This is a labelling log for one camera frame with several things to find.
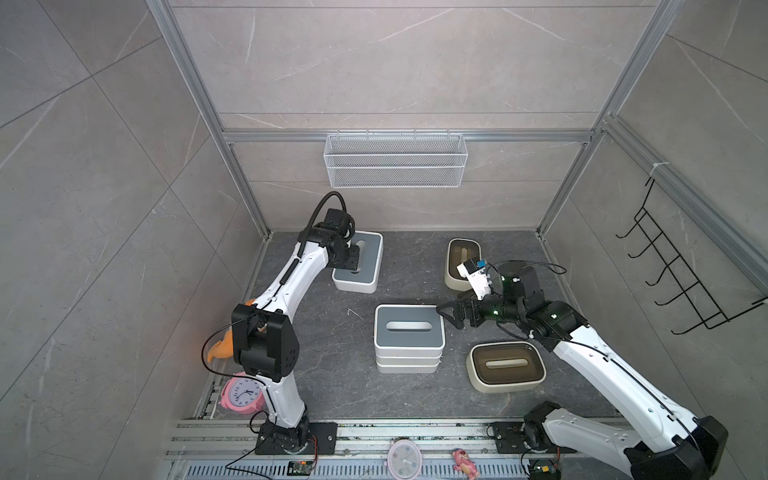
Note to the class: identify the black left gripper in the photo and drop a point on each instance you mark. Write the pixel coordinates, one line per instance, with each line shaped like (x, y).
(354, 259)

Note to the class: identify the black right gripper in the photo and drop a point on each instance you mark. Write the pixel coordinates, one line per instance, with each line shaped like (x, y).
(459, 306)

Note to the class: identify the grey lid tissue box back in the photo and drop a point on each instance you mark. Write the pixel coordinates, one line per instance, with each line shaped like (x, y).
(364, 279)

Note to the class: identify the grey lid tissue box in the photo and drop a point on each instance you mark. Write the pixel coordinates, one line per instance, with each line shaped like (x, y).
(364, 279)
(408, 331)

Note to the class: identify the grey lid tissue box front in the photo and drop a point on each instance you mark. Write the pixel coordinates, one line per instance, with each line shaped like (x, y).
(408, 331)

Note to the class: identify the brown lid tissue box back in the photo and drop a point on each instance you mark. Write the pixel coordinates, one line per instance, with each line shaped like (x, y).
(459, 250)

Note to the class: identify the brown lid tissue box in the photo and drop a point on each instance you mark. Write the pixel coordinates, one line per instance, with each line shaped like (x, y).
(505, 367)
(459, 250)

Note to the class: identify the brown lid tissue box front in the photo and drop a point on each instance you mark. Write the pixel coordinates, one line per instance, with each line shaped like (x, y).
(505, 367)

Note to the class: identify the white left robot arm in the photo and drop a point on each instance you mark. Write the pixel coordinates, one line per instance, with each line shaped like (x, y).
(264, 342)

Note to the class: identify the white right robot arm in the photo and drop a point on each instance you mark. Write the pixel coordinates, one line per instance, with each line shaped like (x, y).
(664, 440)

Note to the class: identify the pink bear figurine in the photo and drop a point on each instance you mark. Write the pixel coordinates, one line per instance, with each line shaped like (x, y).
(464, 465)

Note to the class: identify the orange shark plush toy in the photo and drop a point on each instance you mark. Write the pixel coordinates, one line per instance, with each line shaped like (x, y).
(222, 348)

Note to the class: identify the pink alarm clock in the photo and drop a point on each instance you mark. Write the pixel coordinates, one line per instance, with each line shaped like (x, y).
(243, 395)

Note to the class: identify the white wire mesh basket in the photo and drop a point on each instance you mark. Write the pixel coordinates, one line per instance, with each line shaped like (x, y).
(395, 160)

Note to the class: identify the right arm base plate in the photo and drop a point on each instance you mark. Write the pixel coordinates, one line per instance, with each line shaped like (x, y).
(517, 437)

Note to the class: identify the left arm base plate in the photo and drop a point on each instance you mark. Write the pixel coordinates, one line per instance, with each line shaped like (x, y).
(320, 437)

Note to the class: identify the black wire hook rack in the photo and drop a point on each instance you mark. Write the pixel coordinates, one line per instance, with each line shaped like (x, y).
(688, 286)

